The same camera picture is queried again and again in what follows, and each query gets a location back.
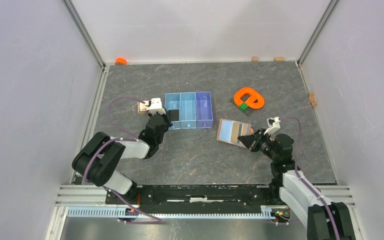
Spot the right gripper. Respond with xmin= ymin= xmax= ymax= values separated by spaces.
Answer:
xmin=238 ymin=128 xmax=278 ymax=162

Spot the black credit card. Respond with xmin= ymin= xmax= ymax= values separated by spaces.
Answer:
xmin=167 ymin=109 xmax=180 ymax=122

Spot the brown leather card holder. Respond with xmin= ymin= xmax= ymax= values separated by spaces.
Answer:
xmin=216 ymin=118 xmax=254 ymax=148

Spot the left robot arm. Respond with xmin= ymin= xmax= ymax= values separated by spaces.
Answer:
xmin=72 ymin=111 xmax=172 ymax=204

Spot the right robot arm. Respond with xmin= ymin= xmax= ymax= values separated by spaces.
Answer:
xmin=237 ymin=128 xmax=356 ymax=240

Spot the pink wooden puzzle block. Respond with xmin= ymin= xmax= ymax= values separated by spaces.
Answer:
xmin=137 ymin=99 xmax=152 ymax=114

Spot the green toy brick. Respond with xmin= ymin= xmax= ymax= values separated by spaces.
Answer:
xmin=239 ymin=102 xmax=249 ymax=111

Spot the blue purple drawer organizer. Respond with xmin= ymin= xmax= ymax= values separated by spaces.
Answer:
xmin=164 ymin=91 xmax=214 ymax=130

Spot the wooden arch block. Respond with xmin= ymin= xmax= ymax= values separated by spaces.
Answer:
xmin=308 ymin=92 xmax=318 ymax=108

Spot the wooden block left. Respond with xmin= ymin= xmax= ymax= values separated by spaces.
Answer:
xmin=250 ymin=56 xmax=259 ymax=62

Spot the wooden block right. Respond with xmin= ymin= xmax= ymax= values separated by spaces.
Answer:
xmin=274 ymin=56 xmax=285 ymax=62

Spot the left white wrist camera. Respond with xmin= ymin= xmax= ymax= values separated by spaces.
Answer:
xmin=144 ymin=97 xmax=166 ymax=115

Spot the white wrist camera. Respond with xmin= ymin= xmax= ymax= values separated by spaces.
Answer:
xmin=264 ymin=116 xmax=281 ymax=136
xmin=144 ymin=97 xmax=166 ymax=115

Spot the dark transparent base plate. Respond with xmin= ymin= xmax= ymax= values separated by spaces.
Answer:
xmin=230 ymin=98 xmax=257 ymax=116

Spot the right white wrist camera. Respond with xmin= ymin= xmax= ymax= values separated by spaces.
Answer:
xmin=264 ymin=116 xmax=281 ymax=136

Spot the orange plastic ring toy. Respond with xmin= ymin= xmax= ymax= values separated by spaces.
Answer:
xmin=233 ymin=87 xmax=265 ymax=109

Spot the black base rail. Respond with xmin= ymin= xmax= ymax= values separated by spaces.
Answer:
xmin=123 ymin=184 xmax=285 ymax=214

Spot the white cable duct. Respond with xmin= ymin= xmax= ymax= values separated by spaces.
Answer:
xmin=66 ymin=206 xmax=275 ymax=220

